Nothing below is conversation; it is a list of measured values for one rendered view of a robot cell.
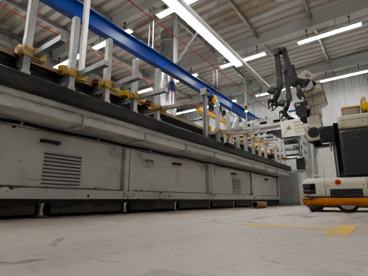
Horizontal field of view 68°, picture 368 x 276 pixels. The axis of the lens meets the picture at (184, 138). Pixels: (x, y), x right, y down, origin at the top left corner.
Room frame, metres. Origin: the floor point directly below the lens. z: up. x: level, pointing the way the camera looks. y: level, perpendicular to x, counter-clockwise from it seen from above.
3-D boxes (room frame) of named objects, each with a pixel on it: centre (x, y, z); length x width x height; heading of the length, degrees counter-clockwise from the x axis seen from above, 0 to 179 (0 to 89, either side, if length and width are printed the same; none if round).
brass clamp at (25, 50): (1.27, 0.78, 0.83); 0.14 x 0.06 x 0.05; 144
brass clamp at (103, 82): (1.68, 0.49, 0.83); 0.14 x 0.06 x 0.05; 144
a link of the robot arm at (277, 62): (2.58, -0.97, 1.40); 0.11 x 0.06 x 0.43; 148
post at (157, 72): (2.07, 0.21, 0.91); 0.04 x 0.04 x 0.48; 54
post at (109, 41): (1.66, 0.50, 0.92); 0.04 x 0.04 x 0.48; 54
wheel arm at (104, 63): (1.46, 0.59, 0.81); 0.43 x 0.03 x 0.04; 54
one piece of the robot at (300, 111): (2.67, -1.23, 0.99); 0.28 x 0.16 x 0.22; 148
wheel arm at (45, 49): (1.26, 0.73, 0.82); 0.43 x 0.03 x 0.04; 54
